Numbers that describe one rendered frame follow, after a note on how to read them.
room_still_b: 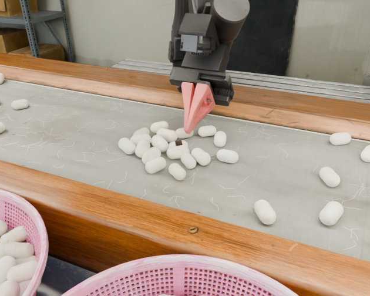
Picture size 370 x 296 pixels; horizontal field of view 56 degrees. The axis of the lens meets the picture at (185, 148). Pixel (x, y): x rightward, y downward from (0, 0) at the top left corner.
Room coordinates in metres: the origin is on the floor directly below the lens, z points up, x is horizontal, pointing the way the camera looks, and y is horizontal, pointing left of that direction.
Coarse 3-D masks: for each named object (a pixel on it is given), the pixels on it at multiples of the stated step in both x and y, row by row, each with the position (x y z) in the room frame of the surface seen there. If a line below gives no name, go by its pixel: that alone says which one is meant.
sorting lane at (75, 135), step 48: (0, 96) 0.70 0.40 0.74; (48, 96) 0.70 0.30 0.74; (96, 96) 0.70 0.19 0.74; (0, 144) 0.49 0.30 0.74; (48, 144) 0.49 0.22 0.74; (96, 144) 0.49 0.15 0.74; (192, 144) 0.49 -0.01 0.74; (240, 144) 0.49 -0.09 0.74; (288, 144) 0.49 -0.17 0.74; (144, 192) 0.36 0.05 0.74; (192, 192) 0.36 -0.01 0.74; (240, 192) 0.36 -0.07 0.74; (288, 192) 0.36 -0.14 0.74; (336, 192) 0.36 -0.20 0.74; (336, 240) 0.28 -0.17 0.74
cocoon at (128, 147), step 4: (120, 140) 0.47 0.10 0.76; (124, 140) 0.47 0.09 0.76; (128, 140) 0.47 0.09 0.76; (120, 144) 0.47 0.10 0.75; (124, 144) 0.46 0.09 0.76; (128, 144) 0.46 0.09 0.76; (132, 144) 0.46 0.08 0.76; (120, 148) 0.47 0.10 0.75; (124, 148) 0.46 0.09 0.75; (128, 148) 0.45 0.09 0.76; (132, 148) 0.46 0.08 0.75; (128, 152) 0.45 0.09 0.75; (132, 152) 0.45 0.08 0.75
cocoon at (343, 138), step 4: (344, 132) 0.50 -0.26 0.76; (332, 136) 0.49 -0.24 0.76; (336, 136) 0.49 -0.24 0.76; (340, 136) 0.49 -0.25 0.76; (344, 136) 0.49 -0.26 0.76; (348, 136) 0.49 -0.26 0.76; (332, 140) 0.49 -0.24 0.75; (336, 140) 0.48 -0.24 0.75; (340, 140) 0.48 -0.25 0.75; (344, 140) 0.48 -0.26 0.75; (348, 140) 0.49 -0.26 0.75; (336, 144) 0.48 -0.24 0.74; (340, 144) 0.49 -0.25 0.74
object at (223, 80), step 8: (200, 72) 0.55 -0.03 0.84; (208, 72) 0.54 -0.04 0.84; (216, 72) 0.54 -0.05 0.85; (208, 80) 0.54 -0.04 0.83; (216, 80) 0.54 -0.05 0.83; (224, 80) 0.53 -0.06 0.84; (216, 88) 0.56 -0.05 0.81; (224, 88) 0.56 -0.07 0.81; (232, 88) 0.55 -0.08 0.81; (232, 96) 0.56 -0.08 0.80
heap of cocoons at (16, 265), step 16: (0, 224) 0.30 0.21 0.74; (0, 240) 0.28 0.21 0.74; (16, 240) 0.28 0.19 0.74; (0, 256) 0.26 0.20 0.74; (16, 256) 0.26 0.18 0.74; (32, 256) 0.26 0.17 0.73; (0, 272) 0.23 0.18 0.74; (16, 272) 0.23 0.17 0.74; (32, 272) 0.23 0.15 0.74; (0, 288) 0.21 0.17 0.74; (16, 288) 0.22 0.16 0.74
